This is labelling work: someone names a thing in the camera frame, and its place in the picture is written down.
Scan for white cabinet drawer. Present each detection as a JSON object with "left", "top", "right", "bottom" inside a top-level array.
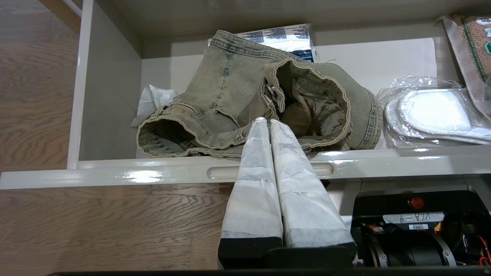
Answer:
[{"left": 0, "top": 0, "right": 491, "bottom": 190}]

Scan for brown grain packet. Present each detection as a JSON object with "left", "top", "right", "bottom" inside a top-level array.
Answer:
[{"left": 441, "top": 15, "right": 491, "bottom": 120}]

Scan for clear plastic slipper bag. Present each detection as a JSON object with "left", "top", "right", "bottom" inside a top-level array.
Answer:
[{"left": 376, "top": 76, "right": 491, "bottom": 149}]

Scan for white disposable slipper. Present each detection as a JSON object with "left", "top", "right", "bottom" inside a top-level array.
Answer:
[{"left": 385, "top": 89, "right": 491, "bottom": 145}]

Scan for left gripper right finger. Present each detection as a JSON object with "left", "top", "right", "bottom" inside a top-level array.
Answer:
[{"left": 270, "top": 119, "right": 356, "bottom": 248}]

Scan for grey-green denim shorts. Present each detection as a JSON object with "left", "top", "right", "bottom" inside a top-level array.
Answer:
[{"left": 136, "top": 30, "right": 384, "bottom": 159}]

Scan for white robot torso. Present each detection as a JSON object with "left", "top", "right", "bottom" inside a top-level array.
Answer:
[{"left": 326, "top": 177, "right": 491, "bottom": 269}]

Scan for white plastic bag roll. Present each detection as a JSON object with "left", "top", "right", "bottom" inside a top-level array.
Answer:
[{"left": 130, "top": 84, "right": 179, "bottom": 128}]

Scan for white blue printed packet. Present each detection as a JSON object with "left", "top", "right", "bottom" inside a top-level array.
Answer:
[{"left": 234, "top": 24, "right": 319, "bottom": 64}]

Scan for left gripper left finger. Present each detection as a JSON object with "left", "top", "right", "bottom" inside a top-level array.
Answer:
[{"left": 221, "top": 117, "right": 283, "bottom": 240}]

